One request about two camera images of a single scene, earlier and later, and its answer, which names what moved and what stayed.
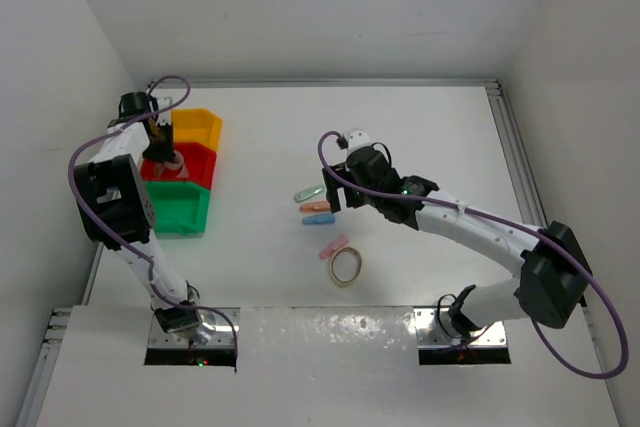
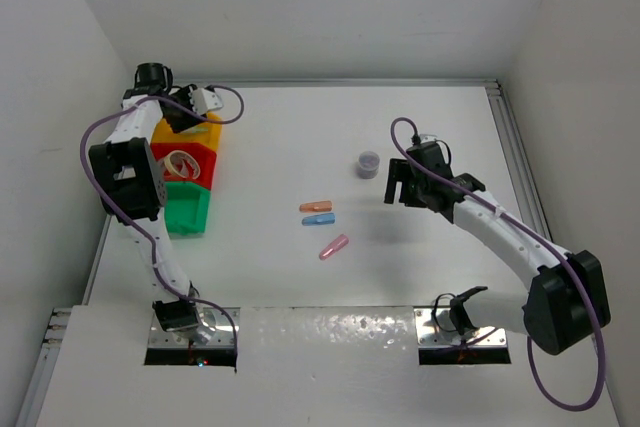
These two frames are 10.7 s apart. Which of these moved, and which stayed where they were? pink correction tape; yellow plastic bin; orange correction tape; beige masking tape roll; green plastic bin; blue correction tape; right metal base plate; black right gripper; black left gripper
Moved: black right gripper; black left gripper; beige masking tape roll
Stayed: right metal base plate; pink correction tape; green plastic bin; yellow plastic bin; orange correction tape; blue correction tape
